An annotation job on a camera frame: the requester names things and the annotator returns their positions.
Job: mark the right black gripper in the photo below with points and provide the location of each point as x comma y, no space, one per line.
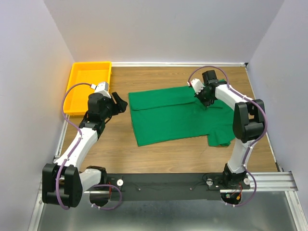
206,103

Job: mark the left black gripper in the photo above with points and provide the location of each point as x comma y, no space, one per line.
120,107

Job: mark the green t shirt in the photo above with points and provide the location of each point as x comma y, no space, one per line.
175,113

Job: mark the yellow plastic tray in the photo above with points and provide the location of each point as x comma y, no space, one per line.
76,102

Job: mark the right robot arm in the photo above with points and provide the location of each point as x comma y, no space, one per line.
249,122

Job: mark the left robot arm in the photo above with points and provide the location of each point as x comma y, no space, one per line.
62,183

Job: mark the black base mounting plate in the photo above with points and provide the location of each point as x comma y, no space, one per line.
175,186

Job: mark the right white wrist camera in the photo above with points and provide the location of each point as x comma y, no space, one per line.
197,85

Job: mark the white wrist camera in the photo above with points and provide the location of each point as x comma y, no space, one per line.
101,88
197,85

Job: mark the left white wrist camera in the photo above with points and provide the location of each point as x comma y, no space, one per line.
101,88

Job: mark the aluminium front rail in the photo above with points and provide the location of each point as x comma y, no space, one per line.
263,181

